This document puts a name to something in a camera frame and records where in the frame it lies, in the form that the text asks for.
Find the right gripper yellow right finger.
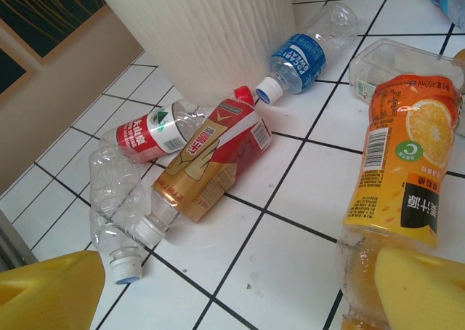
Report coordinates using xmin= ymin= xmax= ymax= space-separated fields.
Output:
xmin=376 ymin=248 xmax=465 ymax=330

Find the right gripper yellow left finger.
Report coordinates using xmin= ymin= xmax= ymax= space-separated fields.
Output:
xmin=0 ymin=249 xmax=107 ymax=330

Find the clear unlabeled white-cap bottle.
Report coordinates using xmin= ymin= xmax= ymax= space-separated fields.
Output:
xmin=88 ymin=146 xmax=145 ymax=286

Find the orange juice bottle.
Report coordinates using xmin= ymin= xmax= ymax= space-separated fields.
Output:
xmin=336 ymin=73 xmax=465 ymax=330

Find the red gold label bottle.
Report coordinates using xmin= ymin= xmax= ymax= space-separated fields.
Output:
xmin=134 ymin=97 xmax=273 ymax=246

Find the orange white label bottle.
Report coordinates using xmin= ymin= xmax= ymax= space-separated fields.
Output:
xmin=452 ymin=48 xmax=465 ymax=138

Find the blue label Pocari bottle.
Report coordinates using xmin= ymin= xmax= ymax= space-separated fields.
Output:
xmin=255 ymin=1 xmax=360 ymax=105

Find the cream plastic bin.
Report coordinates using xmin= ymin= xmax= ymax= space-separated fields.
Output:
xmin=89 ymin=0 xmax=297 ymax=104

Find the red label water bottle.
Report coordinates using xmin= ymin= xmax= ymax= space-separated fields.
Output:
xmin=100 ymin=85 xmax=257 ymax=164

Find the clear square green-label bottle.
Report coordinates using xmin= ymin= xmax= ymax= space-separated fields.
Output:
xmin=348 ymin=38 xmax=457 ymax=104

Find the aluminium side rail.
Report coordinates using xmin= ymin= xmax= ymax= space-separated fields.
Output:
xmin=0 ymin=209 xmax=41 ymax=273

